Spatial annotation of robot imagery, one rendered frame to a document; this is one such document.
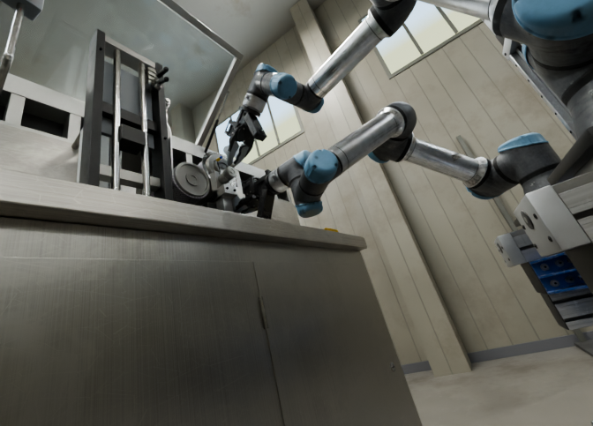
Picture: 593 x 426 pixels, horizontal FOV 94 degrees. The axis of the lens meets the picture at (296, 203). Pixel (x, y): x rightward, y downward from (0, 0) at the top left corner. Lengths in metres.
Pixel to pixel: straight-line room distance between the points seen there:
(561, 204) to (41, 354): 0.65
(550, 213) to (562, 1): 0.27
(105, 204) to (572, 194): 0.62
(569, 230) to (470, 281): 2.74
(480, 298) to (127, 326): 3.08
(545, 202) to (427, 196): 2.87
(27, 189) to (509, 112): 3.65
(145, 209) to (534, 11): 0.58
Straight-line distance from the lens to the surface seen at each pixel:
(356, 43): 0.93
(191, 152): 1.50
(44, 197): 0.40
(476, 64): 4.01
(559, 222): 0.53
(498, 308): 3.27
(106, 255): 0.42
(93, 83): 0.78
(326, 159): 0.66
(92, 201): 0.41
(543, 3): 0.54
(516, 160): 1.11
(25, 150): 1.19
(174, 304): 0.44
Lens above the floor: 0.68
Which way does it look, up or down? 23 degrees up
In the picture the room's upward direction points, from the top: 16 degrees counter-clockwise
